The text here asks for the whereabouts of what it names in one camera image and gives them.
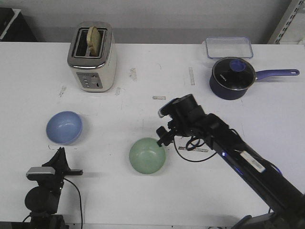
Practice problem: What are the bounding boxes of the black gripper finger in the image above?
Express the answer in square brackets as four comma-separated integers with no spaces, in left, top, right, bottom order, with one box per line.
[156,126,168,139]
[62,147,70,170]
[49,147,63,167]
[157,132,175,146]

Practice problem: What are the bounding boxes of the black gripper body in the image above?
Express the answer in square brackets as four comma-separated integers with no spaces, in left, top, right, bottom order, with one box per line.
[168,94,205,136]
[37,168,83,192]

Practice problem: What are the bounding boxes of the green bowl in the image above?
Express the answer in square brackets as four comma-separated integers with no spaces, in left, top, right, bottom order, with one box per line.
[129,137,166,174]

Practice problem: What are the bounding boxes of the blue bowl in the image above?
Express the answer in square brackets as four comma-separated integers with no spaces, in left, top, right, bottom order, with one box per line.
[46,111,83,145]

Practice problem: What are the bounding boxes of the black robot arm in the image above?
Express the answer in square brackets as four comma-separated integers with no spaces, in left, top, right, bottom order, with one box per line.
[21,147,83,229]
[156,94,305,229]

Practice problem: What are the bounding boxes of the dark blue saucepan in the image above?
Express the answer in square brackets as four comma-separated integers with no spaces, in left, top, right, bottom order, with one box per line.
[209,69,300,100]

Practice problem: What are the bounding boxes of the glass pot lid blue knob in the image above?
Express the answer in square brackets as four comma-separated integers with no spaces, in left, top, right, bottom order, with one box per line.
[212,57,256,91]

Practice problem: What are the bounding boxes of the clear plastic container blue rim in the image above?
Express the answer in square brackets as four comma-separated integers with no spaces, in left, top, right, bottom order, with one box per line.
[203,37,254,59]

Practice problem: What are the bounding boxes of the cream silver toaster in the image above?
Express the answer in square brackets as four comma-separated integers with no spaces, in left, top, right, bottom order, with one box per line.
[67,21,117,93]

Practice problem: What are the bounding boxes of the bread slice in toaster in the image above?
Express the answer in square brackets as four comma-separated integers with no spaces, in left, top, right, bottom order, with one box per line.
[86,26,102,56]

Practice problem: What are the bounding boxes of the white slotted shelf upright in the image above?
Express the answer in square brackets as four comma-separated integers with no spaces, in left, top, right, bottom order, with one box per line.
[267,0,305,44]

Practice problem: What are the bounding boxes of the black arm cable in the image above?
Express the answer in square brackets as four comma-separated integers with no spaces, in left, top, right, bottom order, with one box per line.
[173,135,218,163]
[63,178,83,229]

